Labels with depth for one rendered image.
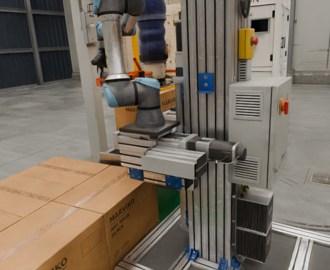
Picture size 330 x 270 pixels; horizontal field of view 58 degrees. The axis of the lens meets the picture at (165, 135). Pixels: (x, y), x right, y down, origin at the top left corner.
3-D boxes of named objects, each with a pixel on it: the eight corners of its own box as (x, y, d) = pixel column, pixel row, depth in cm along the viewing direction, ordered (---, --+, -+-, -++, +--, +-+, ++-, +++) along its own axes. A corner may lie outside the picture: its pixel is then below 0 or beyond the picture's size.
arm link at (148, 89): (163, 105, 142) (162, 76, 138) (136, 109, 139) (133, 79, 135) (157, 101, 153) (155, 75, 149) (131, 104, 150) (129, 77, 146)
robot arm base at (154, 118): (170, 121, 151) (169, 102, 148) (154, 129, 139) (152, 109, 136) (146, 119, 159) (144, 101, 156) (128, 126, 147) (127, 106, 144)
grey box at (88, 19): (97, 43, 315) (94, 13, 307) (100, 43, 313) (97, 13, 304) (84, 44, 298) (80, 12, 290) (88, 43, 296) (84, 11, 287)
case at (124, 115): (155, 124, 288) (152, 82, 276) (193, 127, 269) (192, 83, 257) (117, 142, 238) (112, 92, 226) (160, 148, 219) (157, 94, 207)
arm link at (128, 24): (149, -20, 133) (133, 21, 180) (125, -20, 130) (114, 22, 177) (152, 6, 133) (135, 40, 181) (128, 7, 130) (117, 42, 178)
